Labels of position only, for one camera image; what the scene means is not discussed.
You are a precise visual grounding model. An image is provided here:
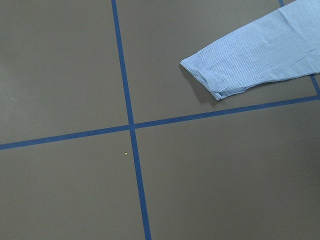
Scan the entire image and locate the light blue striped shirt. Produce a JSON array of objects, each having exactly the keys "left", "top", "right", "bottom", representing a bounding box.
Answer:
[{"left": 181, "top": 0, "right": 320, "bottom": 100}]

